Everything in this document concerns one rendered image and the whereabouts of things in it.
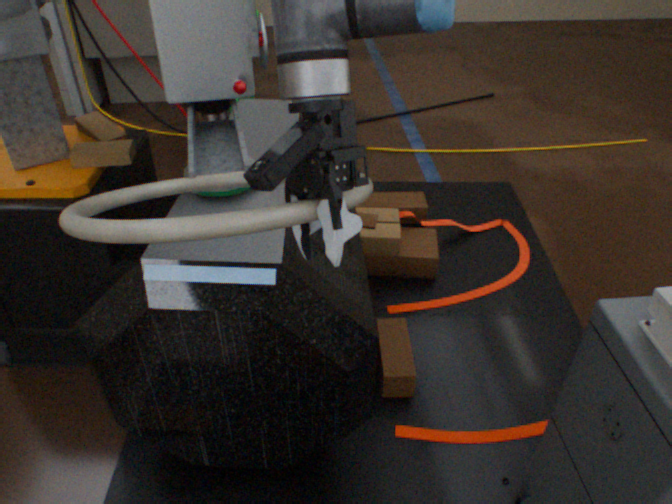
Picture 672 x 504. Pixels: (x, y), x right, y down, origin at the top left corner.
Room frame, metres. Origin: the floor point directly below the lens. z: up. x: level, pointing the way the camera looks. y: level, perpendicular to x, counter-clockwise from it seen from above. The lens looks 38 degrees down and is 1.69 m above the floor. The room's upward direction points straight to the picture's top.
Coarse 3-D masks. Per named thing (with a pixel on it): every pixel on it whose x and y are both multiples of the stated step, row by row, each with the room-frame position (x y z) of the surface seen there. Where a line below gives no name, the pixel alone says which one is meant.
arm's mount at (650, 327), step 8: (656, 288) 0.84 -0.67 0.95; (664, 288) 0.83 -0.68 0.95; (656, 296) 0.83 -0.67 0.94; (664, 296) 0.81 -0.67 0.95; (656, 304) 0.82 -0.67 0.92; (664, 304) 0.80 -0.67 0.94; (656, 312) 0.81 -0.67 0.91; (664, 312) 0.79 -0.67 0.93; (656, 320) 0.80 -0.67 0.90; (664, 320) 0.78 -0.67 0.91; (648, 328) 0.81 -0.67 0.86; (656, 328) 0.79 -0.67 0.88; (664, 328) 0.77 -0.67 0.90; (648, 336) 0.80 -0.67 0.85; (656, 336) 0.78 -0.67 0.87; (664, 336) 0.76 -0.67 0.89; (656, 344) 0.77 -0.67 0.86; (664, 344) 0.76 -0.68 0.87; (664, 352) 0.75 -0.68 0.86
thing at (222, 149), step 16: (192, 112) 1.26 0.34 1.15; (192, 128) 1.16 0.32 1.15; (208, 128) 1.26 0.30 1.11; (224, 128) 1.25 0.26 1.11; (240, 128) 1.15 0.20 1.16; (192, 144) 1.07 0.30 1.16; (208, 144) 1.16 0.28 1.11; (224, 144) 1.16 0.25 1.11; (240, 144) 1.07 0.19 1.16; (192, 160) 0.99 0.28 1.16; (208, 160) 1.08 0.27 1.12; (224, 160) 1.08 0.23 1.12; (240, 160) 1.08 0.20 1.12; (192, 176) 0.95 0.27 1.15; (192, 192) 0.94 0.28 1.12
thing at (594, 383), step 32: (608, 320) 0.85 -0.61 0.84; (640, 320) 0.85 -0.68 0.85; (576, 352) 0.91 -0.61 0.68; (608, 352) 0.81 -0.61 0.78; (640, 352) 0.75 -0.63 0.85; (576, 384) 0.87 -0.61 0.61; (608, 384) 0.77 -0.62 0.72; (640, 384) 0.70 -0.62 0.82; (576, 416) 0.82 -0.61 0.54; (608, 416) 0.74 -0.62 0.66; (640, 416) 0.66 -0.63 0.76; (544, 448) 0.88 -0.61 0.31; (576, 448) 0.78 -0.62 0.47; (608, 448) 0.69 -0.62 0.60; (640, 448) 0.63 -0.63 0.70; (544, 480) 0.83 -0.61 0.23; (576, 480) 0.73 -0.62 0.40; (608, 480) 0.65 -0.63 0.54; (640, 480) 0.59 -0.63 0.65
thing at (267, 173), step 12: (288, 132) 0.65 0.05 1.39; (300, 132) 0.63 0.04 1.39; (312, 132) 0.63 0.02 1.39; (276, 144) 0.63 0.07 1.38; (288, 144) 0.61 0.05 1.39; (300, 144) 0.61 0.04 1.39; (312, 144) 0.62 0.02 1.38; (264, 156) 0.61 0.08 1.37; (276, 156) 0.59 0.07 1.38; (288, 156) 0.59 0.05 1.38; (300, 156) 0.60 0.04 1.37; (252, 168) 0.59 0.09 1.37; (264, 168) 0.57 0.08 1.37; (276, 168) 0.57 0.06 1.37; (288, 168) 0.58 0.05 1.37; (252, 180) 0.57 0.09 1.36; (264, 180) 0.56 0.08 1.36; (276, 180) 0.57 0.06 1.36
